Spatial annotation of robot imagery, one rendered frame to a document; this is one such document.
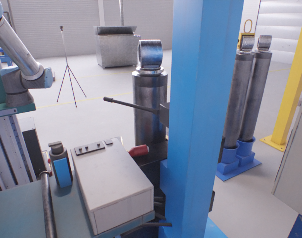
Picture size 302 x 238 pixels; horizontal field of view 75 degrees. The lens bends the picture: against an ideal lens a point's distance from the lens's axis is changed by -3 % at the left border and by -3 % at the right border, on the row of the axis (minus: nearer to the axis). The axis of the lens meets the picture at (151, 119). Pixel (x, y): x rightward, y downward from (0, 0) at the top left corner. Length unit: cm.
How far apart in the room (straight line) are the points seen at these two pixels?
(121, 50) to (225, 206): 784
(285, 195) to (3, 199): 110
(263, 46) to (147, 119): 174
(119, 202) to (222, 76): 58
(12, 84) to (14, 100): 11
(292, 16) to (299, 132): 1206
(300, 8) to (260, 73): 1013
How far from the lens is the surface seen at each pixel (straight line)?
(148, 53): 114
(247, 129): 281
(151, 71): 115
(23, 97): 173
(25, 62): 149
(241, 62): 231
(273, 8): 1329
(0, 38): 135
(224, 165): 272
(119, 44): 914
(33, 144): 228
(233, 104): 242
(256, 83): 261
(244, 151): 294
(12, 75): 170
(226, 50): 79
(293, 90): 348
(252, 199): 262
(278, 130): 371
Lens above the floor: 173
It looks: 25 degrees down
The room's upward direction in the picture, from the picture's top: straight up
